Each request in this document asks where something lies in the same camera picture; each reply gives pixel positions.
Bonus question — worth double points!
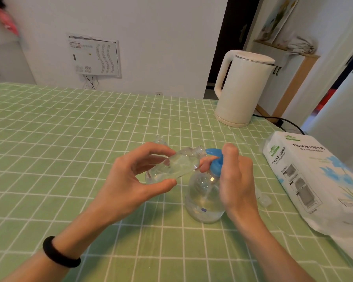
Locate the person's right hand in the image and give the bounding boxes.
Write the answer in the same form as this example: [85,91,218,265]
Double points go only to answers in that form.
[199,143,261,224]

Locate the person's left hand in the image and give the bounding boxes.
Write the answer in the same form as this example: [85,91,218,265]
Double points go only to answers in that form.
[89,141,178,226]

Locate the small white bottle cap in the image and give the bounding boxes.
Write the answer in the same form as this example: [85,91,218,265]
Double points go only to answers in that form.
[254,188,272,208]

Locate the large clear bottle blue pump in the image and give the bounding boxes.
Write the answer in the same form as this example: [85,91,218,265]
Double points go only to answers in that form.
[185,148,227,224]

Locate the person's left forearm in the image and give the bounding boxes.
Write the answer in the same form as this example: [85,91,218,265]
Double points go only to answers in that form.
[1,208,121,282]

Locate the person's right forearm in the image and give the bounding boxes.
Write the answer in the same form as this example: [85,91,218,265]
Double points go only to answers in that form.
[238,214,315,282]

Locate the white tissue paper pack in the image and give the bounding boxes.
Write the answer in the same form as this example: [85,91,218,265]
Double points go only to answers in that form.
[262,131,353,268]

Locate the green checked tablecloth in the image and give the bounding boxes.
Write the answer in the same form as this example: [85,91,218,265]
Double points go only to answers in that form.
[0,82,353,282]

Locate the black wrist band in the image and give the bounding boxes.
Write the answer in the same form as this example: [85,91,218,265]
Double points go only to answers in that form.
[42,236,82,268]

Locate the cream electric kettle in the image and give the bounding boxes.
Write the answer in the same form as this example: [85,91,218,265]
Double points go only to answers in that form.
[214,49,276,128]

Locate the white door wooden side cabinet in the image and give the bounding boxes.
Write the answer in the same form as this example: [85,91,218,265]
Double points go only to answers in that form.
[254,39,320,118]

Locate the red object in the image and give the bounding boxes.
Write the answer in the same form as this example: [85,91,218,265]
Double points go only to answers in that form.
[315,88,336,112]

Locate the crumpled grey paper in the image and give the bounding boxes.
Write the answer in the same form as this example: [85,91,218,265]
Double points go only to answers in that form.
[287,36,317,55]

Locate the wooden top white cabinet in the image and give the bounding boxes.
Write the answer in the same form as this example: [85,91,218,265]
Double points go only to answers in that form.
[0,11,36,85]

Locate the leaning framed picture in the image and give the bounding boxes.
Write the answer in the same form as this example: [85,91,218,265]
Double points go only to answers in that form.
[257,0,300,43]

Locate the pink hanging item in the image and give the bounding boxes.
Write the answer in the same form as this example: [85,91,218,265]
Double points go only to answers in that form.
[0,2,20,37]

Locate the black power cable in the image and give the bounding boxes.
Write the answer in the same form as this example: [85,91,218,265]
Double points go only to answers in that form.
[252,114,305,135]

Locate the thin loose wall wires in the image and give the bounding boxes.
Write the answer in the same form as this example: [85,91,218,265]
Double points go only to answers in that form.
[83,74,98,90]

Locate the white wall panel cover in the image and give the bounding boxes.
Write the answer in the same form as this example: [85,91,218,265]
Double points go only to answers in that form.
[67,33,122,78]

